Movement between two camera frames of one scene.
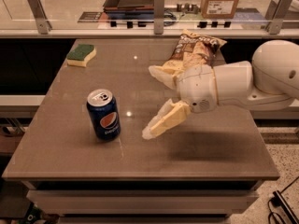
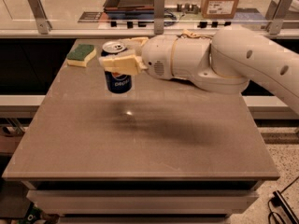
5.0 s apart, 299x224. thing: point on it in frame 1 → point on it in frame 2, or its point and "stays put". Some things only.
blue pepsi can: [104, 113] → [116, 83]
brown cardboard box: [220, 1] stays put
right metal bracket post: [277, 11] stays put
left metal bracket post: [35, 5] stays put
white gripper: [196, 87] → [157, 56]
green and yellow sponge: [80, 55] stays put
